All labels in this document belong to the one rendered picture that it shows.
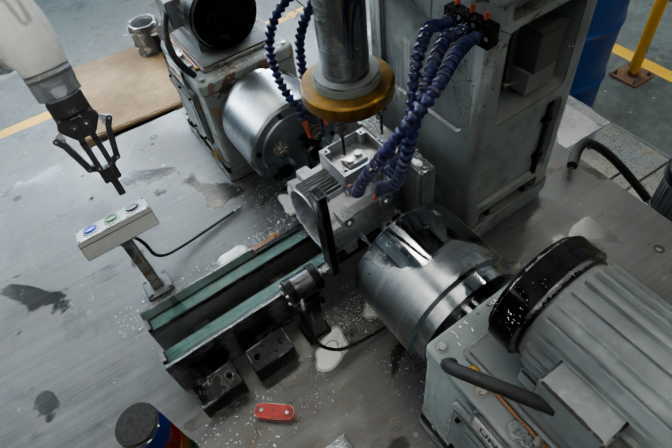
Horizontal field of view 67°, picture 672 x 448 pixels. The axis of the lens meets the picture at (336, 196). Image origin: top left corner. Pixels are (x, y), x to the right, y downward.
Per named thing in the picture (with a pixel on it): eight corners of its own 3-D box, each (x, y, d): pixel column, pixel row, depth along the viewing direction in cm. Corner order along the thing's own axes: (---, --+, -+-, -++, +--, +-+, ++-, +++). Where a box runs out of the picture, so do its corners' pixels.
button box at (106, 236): (154, 213, 123) (143, 195, 120) (160, 223, 117) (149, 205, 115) (86, 249, 118) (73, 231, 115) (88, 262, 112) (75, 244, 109)
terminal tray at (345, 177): (363, 149, 120) (361, 126, 115) (391, 174, 114) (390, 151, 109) (321, 172, 116) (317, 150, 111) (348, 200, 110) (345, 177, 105)
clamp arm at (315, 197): (335, 262, 110) (320, 183, 90) (343, 271, 108) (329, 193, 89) (322, 270, 108) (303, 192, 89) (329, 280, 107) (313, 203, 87)
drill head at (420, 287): (420, 230, 122) (423, 157, 103) (560, 362, 98) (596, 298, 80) (336, 286, 115) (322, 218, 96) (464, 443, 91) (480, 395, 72)
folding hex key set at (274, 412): (254, 419, 109) (252, 417, 107) (257, 404, 111) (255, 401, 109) (294, 423, 107) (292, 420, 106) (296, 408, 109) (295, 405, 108)
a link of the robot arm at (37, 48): (80, 56, 99) (55, 59, 108) (33, -26, 91) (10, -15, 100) (28, 80, 93) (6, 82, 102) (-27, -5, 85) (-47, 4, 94)
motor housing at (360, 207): (357, 182, 134) (351, 128, 120) (403, 226, 123) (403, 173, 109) (294, 220, 128) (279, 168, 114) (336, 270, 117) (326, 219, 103)
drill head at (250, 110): (283, 100, 161) (266, 29, 142) (349, 163, 140) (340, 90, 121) (212, 135, 153) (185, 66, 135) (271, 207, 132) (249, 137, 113)
